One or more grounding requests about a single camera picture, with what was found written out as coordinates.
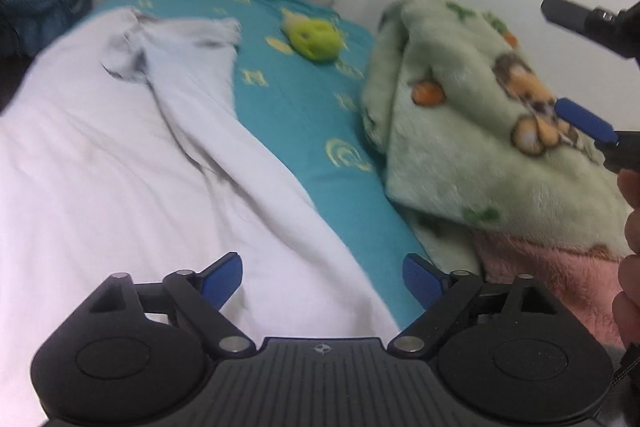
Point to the green plush toy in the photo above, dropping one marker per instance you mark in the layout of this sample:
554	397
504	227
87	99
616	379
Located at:
314	38

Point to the teal patterned bed sheet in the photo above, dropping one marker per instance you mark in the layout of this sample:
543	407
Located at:
305	107

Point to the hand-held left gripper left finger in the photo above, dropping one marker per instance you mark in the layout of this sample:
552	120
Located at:
224	281

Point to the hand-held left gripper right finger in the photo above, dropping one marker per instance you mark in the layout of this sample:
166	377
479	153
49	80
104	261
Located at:
419	281

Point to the green printed fleece blanket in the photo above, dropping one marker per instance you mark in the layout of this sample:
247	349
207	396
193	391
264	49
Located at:
475	117

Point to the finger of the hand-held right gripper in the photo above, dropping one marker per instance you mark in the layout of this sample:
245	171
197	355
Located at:
584	119
575	16

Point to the pink fleece blanket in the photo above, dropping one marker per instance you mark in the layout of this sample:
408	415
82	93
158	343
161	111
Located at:
545	277

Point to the person's right hand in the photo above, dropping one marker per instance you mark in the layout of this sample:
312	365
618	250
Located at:
631	257

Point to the white bed sheet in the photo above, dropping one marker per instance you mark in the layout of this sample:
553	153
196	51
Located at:
125	167

